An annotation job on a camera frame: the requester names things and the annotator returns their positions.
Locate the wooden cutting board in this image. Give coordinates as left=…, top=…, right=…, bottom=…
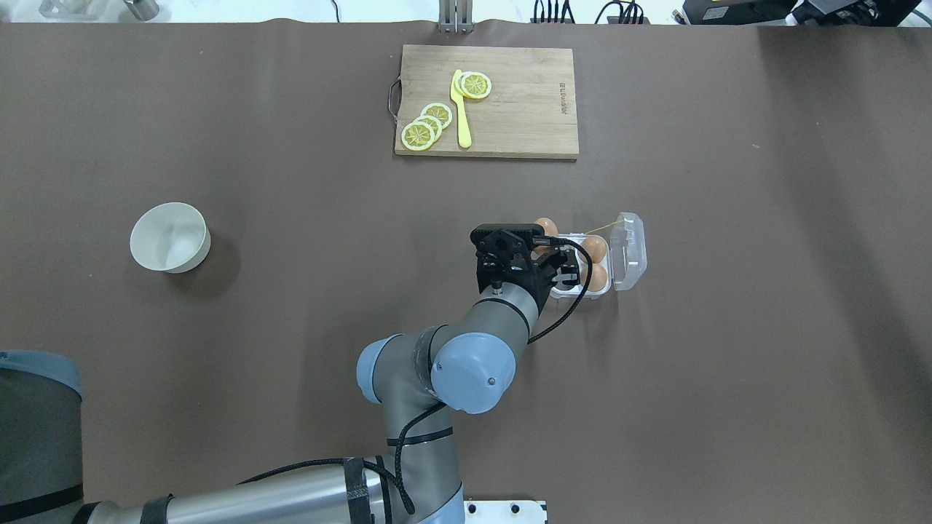
left=394, top=44, right=580, bottom=162

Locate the black laptop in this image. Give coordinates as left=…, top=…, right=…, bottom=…
left=682, top=1, right=798, bottom=25

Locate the brown egg from bowl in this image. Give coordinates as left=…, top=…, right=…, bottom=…
left=534, top=218, right=559, bottom=237

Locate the aluminium frame post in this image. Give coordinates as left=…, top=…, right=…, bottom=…
left=438, top=0, right=475, bottom=34

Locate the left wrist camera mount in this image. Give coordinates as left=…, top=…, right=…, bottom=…
left=470, top=223, right=545, bottom=272

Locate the white bowl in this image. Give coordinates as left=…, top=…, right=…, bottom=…
left=129, top=202, right=212, bottom=273

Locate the clear plastic egg box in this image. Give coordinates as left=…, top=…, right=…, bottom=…
left=559, top=212, right=648, bottom=301

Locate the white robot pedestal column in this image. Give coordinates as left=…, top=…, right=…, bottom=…
left=463, top=500, right=548, bottom=524

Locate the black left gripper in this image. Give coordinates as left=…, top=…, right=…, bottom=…
left=477, top=247, right=583, bottom=306

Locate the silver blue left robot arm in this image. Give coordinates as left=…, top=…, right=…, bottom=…
left=2, top=239, right=593, bottom=523

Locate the lemon slice by knife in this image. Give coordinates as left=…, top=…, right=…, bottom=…
left=454, top=71, right=493, bottom=100

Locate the black stand beside laptop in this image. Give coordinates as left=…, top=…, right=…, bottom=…
left=790, top=1, right=922, bottom=28

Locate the brown egg in box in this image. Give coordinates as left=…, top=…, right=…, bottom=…
left=587, top=263, right=609, bottom=295
left=580, top=235, right=608, bottom=264

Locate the small metal cup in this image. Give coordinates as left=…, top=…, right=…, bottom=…
left=123, top=0, right=161, bottom=21

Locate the yellow plastic knife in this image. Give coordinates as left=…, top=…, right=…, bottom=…
left=449, top=69, right=473, bottom=149

